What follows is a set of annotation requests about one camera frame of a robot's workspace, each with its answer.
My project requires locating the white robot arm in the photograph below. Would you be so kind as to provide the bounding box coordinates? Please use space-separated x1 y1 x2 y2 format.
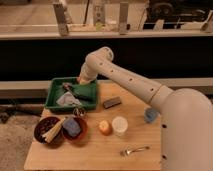
79 47 213 171

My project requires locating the dark utensil in tray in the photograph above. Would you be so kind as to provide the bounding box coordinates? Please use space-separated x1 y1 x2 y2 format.
62 82 93 102

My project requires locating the grey cloth in tray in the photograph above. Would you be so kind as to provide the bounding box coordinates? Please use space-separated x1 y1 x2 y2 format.
56 92 82 106

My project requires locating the green plastic tray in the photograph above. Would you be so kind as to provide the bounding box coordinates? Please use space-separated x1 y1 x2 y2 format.
45 77 98 112

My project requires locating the black rectangular block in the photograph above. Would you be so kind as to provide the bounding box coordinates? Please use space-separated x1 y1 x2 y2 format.
103 97 121 109

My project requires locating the small dark round object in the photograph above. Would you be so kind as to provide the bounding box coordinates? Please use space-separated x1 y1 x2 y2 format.
73 107 85 117

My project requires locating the white plastic cup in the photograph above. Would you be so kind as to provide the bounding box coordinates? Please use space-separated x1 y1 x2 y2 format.
112 116 128 136

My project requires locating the wooden board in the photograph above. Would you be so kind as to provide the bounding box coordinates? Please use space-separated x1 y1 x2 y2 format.
24 82 161 171

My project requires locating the blue small cup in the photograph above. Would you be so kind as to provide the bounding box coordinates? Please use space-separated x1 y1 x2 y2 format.
144 108 158 123

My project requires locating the red-brown bowl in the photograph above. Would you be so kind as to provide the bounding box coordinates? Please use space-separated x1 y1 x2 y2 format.
62 117 88 142

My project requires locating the blue sponge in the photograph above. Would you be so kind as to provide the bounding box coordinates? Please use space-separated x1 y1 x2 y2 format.
62 118 82 137

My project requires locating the metal fork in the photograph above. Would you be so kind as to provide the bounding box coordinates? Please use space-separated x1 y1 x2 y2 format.
119 146 150 157

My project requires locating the pale corn cob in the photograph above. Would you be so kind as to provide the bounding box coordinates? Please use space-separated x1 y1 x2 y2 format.
42 119 65 143

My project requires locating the dark brown bowl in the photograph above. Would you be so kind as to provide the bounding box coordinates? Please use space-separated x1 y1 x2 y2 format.
34 116 59 144

